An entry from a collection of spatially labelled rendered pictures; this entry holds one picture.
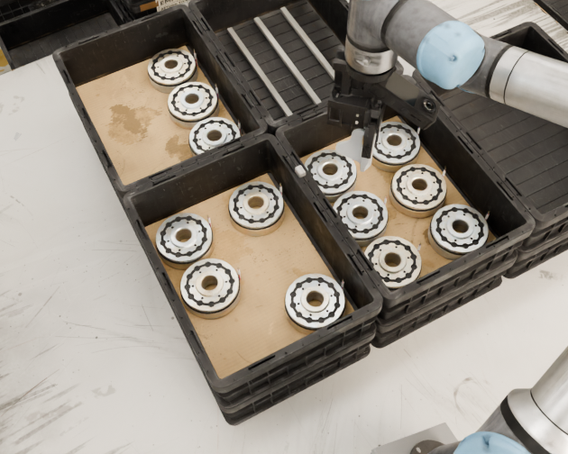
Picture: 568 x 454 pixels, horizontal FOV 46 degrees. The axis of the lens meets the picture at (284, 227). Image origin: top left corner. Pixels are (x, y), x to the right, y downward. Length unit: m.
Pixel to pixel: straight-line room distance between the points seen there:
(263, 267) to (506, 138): 0.56
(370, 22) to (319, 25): 0.70
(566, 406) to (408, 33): 0.46
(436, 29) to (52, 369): 0.92
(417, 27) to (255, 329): 0.58
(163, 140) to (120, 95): 0.16
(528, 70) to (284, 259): 0.54
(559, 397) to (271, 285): 0.58
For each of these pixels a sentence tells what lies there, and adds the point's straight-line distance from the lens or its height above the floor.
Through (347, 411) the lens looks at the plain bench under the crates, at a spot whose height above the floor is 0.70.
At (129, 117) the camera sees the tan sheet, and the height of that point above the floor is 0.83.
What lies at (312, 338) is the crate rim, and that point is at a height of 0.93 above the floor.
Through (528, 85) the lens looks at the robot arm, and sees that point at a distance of 0.93.
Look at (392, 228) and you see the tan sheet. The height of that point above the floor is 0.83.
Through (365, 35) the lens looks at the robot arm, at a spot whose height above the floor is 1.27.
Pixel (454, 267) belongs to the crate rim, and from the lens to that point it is 1.13.
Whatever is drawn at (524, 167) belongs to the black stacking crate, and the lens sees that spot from 1.40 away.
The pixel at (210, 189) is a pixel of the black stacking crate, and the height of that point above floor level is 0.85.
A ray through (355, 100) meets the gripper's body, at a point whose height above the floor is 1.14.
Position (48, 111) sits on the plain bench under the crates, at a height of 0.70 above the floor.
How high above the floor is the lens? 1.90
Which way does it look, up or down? 59 degrees down
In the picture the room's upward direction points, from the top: 3 degrees counter-clockwise
